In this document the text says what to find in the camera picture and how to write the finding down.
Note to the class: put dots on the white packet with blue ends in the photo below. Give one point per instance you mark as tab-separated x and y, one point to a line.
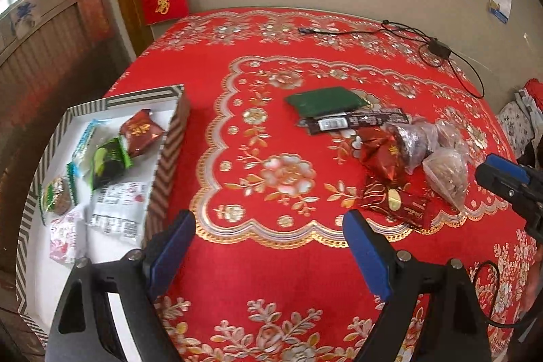
85	143

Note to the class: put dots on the dark green packet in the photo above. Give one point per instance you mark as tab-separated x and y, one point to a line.
324	101

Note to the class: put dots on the striped cardboard box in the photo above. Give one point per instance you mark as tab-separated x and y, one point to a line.
167	167

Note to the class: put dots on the green and brown snack packet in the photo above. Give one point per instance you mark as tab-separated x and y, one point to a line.
57	196

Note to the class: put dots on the black power adapter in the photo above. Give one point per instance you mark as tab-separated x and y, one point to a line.
439	49

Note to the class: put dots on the red floral tablecloth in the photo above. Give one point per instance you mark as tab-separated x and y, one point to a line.
275	260

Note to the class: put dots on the red-brown packet with gold print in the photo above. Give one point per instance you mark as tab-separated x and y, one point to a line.
140	131
386	158

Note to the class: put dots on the blue and white door sticker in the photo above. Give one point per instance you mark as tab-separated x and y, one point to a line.
23	13

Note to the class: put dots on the clear bag of purple pieces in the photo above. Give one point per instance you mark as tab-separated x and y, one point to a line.
445	132

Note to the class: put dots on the large clear zip bag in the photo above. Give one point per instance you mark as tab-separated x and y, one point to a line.
447	175

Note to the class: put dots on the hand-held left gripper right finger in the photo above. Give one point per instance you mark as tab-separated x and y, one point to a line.
367	256

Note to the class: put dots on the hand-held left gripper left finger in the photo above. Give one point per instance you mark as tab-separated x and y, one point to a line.
174	247

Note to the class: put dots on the brown metal door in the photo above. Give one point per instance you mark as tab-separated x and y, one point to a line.
63	48

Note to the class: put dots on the white packet with black print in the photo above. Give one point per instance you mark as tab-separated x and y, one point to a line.
116	213

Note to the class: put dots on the red cloth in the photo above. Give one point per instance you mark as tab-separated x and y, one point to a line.
534	92

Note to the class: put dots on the pale blue cloth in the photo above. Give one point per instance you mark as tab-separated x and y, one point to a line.
522	101

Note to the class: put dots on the red packet with gold swirls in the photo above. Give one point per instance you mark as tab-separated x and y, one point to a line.
398	201

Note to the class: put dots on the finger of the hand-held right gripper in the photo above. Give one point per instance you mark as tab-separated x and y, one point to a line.
505	171

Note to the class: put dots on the pink and white packet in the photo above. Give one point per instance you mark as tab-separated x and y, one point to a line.
65	237

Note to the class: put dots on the dark brown bar packet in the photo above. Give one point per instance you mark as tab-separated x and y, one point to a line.
356	120

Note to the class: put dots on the green and black snack packet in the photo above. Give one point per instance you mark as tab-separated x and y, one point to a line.
108	160

